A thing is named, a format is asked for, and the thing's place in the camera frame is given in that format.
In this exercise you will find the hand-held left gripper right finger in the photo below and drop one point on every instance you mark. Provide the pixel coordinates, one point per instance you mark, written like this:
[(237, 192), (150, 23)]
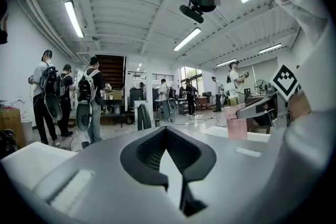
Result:
[(199, 162)]

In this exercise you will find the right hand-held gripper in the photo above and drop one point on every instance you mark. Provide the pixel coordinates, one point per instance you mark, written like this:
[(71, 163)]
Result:
[(284, 81)]

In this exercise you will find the white bathtub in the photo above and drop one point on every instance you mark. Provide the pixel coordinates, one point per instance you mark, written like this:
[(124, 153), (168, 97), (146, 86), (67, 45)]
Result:
[(31, 162)]

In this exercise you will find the person's white shirt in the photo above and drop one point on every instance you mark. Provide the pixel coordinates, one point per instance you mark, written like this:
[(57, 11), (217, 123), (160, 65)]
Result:
[(302, 8)]

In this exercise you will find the dark wooden staircase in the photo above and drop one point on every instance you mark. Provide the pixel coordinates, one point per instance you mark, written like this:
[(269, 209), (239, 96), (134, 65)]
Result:
[(110, 73)]

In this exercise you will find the person's right forearm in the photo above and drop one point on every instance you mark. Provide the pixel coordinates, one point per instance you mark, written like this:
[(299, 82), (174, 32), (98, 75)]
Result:
[(299, 107)]

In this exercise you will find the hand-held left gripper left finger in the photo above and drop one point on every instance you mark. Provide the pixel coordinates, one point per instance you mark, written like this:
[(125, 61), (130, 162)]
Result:
[(136, 165)]

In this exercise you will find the black head-mounted camera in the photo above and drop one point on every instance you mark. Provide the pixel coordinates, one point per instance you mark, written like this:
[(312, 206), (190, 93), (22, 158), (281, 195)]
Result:
[(191, 13)]

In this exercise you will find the cardboard box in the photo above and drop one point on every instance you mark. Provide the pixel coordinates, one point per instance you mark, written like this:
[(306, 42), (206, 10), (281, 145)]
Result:
[(10, 126)]

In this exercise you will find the white round bin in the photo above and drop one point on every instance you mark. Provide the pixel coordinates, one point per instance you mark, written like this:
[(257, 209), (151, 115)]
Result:
[(26, 129)]

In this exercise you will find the black standing fan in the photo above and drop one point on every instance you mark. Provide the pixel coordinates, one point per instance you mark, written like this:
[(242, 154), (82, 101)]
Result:
[(260, 86)]

